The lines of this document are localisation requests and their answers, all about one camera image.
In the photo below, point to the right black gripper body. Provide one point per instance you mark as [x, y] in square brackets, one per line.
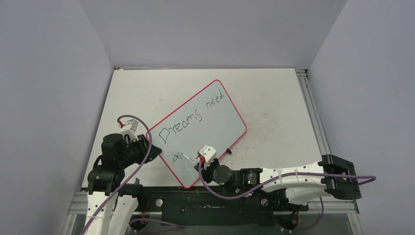
[207, 172]

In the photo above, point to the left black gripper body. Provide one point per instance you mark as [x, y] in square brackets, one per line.
[134, 151]

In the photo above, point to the black whiteboard marker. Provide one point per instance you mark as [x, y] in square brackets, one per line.
[189, 159]

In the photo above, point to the pink-framed whiteboard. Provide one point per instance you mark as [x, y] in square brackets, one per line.
[209, 117]

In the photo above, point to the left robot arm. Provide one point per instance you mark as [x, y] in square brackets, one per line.
[110, 201]

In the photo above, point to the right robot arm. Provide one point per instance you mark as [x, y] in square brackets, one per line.
[331, 176]

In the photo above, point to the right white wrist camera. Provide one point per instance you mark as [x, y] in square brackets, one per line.
[208, 154]

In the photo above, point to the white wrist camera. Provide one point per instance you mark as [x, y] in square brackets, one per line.
[208, 154]
[128, 130]

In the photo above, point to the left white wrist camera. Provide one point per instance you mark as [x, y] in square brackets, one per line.
[128, 130]

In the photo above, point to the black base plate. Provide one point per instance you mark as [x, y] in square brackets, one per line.
[198, 207]

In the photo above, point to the aluminium rail right side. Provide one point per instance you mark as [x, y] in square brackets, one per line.
[312, 111]

